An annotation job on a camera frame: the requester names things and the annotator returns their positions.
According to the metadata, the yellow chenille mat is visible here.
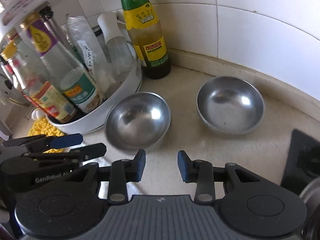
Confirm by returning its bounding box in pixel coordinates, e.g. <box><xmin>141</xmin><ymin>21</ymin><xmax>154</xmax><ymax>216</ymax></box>
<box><xmin>27</xmin><ymin>119</ymin><xmax>66</xmax><ymax>153</ymax></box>

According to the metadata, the white garlic bulb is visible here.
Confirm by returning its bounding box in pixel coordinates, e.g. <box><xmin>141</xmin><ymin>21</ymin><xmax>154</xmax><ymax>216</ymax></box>
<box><xmin>31</xmin><ymin>110</ymin><xmax>47</xmax><ymax>120</ymax></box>

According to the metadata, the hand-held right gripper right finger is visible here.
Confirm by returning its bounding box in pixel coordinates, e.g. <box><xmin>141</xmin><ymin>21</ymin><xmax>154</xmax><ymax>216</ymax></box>
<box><xmin>177</xmin><ymin>150</ymin><xmax>262</xmax><ymax>203</ymax></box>

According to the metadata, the large steel bowl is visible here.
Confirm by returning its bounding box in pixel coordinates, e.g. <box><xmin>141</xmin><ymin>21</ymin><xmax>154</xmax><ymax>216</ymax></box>
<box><xmin>105</xmin><ymin>92</ymin><xmax>172</xmax><ymax>152</ymax></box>

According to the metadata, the clear plastic bag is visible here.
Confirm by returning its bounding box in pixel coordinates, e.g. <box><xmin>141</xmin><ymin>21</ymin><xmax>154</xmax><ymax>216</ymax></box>
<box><xmin>66</xmin><ymin>15</ymin><xmax>110</xmax><ymax>93</ymax></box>

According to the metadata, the small steel bowl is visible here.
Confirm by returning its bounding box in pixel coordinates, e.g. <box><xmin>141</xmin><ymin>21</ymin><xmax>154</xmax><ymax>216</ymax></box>
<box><xmin>196</xmin><ymin>76</ymin><xmax>265</xmax><ymax>135</ymax></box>

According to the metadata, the yellow-capped vinegar bottle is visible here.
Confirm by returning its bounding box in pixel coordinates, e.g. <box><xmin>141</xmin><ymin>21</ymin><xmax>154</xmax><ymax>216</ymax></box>
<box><xmin>1</xmin><ymin>40</ymin><xmax>78</xmax><ymax>124</ymax></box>

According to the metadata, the white-topped spray bottle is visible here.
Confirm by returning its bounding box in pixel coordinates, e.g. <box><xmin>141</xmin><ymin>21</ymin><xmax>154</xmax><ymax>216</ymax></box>
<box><xmin>97</xmin><ymin>11</ymin><xmax>135</xmax><ymax>80</ymax></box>

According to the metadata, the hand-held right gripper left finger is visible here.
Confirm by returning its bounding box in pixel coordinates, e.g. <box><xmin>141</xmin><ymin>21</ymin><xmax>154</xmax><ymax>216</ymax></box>
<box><xmin>66</xmin><ymin>149</ymin><xmax>147</xmax><ymax>202</ymax></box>

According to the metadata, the black glass gas stove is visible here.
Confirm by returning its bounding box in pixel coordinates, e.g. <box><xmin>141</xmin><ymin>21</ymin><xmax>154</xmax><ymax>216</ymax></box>
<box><xmin>282</xmin><ymin>129</ymin><xmax>320</xmax><ymax>195</ymax></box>

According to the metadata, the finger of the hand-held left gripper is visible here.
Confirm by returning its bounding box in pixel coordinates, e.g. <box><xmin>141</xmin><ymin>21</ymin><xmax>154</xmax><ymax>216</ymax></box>
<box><xmin>22</xmin><ymin>143</ymin><xmax>107</xmax><ymax>162</ymax></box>
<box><xmin>2</xmin><ymin>134</ymin><xmax>83</xmax><ymax>153</ymax></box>

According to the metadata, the white rotating condiment rack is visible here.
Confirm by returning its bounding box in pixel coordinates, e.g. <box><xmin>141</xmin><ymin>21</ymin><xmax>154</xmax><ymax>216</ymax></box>
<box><xmin>0</xmin><ymin>0</ymin><xmax>143</xmax><ymax>135</ymax></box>

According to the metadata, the green yellow labelled oil bottle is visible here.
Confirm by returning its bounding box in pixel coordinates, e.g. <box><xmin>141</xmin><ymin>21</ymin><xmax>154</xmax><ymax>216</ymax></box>
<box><xmin>117</xmin><ymin>0</ymin><xmax>172</xmax><ymax>80</ymax></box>

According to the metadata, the gas burner with steel ring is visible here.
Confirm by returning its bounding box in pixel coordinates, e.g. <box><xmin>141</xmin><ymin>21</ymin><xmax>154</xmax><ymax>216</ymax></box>
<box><xmin>299</xmin><ymin>180</ymin><xmax>320</xmax><ymax>205</ymax></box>

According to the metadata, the purple-labelled clear bottle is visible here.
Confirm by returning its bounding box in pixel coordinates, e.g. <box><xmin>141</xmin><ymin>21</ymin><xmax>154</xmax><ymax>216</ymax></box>
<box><xmin>20</xmin><ymin>12</ymin><xmax>105</xmax><ymax>114</ymax></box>

